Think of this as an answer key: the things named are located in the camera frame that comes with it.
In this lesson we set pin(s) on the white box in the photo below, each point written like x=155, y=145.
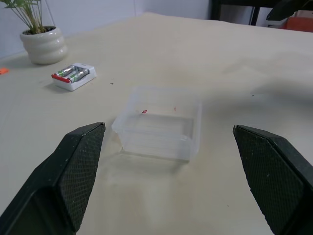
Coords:
x=276, y=23

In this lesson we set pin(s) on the black table frame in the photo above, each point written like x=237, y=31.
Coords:
x=234, y=9

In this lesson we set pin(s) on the orange box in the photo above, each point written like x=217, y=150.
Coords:
x=300, y=25

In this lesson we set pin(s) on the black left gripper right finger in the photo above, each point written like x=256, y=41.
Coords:
x=276, y=176

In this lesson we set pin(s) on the small orange block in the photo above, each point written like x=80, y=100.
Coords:
x=3, y=71

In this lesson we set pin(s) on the white ribbed plant pot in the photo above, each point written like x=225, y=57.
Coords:
x=45, y=45

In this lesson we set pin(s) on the white battery charger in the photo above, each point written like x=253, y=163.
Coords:
x=74, y=76

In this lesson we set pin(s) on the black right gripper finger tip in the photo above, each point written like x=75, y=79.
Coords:
x=283, y=9

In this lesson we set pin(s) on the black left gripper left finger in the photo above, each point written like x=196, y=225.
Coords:
x=61, y=176

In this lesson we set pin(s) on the green potted plant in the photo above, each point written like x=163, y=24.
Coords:
x=28, y=14

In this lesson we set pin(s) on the green silver battery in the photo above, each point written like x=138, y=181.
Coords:
x=64, y=71
x=78, y=75

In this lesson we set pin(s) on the clear plastic box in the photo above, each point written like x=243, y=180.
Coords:
x=159, y=132

